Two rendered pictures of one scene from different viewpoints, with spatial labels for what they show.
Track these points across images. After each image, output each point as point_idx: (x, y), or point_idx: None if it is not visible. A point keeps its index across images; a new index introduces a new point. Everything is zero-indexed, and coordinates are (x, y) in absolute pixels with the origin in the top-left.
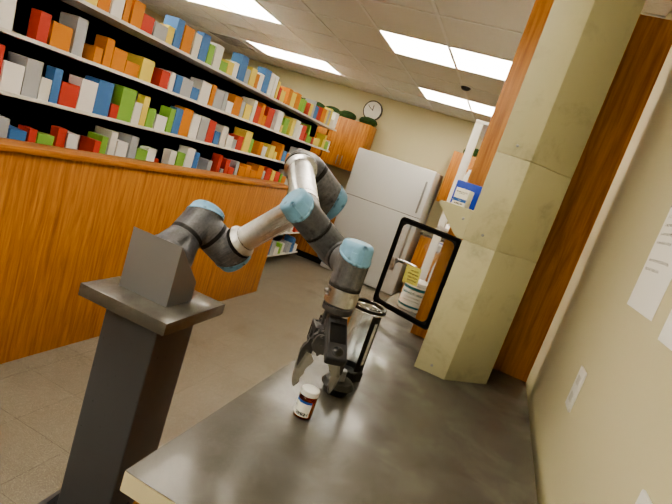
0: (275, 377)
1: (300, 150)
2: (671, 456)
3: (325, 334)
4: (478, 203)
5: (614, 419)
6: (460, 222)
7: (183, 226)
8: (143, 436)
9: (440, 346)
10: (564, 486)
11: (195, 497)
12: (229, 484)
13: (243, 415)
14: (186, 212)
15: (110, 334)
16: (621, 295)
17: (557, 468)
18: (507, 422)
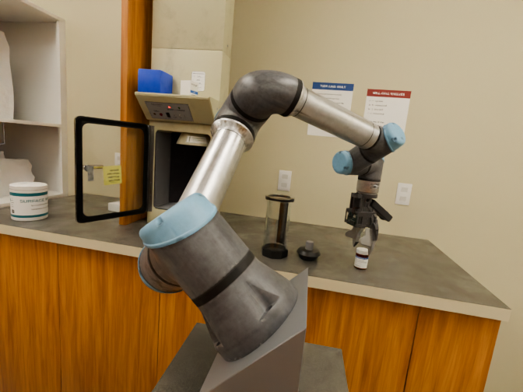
0: (331, 277)
1: (286, 73)
2: (404, 169)
3: (379, 210)
4: (220, 94)
5: (350, 176)
6: (216, 112)
7: (253, 255)
8: None
9: None
10: (325, 211)
11: (479, 288)
12: (454, 282)
13: (400, 284)
14: (223, 234)
15: None
16: (293, 131)
17: (306, 211)
18: (251, 218)
